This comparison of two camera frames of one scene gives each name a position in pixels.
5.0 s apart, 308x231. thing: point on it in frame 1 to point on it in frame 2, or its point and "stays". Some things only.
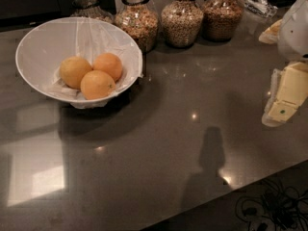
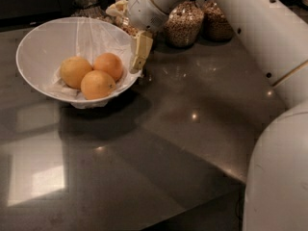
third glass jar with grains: [182, 19] stays
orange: [97, 85] stays
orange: [109, 64] stays
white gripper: [295, 29] to [143, 12]
